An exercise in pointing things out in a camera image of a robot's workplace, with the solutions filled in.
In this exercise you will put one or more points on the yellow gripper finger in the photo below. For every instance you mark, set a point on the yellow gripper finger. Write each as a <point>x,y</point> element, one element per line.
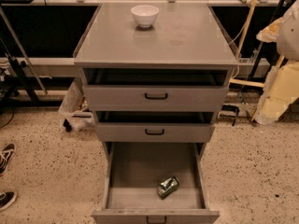
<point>269,33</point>

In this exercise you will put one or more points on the green soda can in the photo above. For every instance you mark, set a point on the green soda can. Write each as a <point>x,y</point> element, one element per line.
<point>167,186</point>

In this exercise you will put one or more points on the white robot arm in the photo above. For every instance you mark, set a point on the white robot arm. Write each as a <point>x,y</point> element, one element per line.
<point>281,87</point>

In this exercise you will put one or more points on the grey drawer cabinet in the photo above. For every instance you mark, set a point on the grey drawer cabinet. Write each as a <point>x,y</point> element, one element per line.
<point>184,36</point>

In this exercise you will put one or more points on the grey top drawer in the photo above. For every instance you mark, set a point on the grey top drawer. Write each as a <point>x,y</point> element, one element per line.
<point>129,89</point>

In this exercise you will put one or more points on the grey drawer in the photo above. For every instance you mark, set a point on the grey drawer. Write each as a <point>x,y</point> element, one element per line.
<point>133,175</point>
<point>154,126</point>
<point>129,89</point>

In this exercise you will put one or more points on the grey bottom drawer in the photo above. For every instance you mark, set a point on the grey bottom drawer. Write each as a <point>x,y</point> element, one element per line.
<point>133,175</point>

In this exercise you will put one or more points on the grey middle drawer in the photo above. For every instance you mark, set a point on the grey middle drawer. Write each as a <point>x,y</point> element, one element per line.
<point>154,126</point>

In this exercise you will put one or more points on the white ceramic bowl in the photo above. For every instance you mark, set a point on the white ceramic bowl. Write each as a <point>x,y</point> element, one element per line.
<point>144,15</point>

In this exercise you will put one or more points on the clear plastic bag bin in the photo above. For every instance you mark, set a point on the clear plastic bag bin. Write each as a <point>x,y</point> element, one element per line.
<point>75,110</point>

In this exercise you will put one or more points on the black tripod stand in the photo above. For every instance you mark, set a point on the black tripod stand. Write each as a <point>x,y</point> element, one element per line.
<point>20,74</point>

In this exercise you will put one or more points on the black sneaker lower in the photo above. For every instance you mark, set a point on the black sneaker lower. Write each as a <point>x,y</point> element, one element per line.
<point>7,199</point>

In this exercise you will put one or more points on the wooden easel frame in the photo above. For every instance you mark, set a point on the wooden easel frame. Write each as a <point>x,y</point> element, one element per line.
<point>243,32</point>

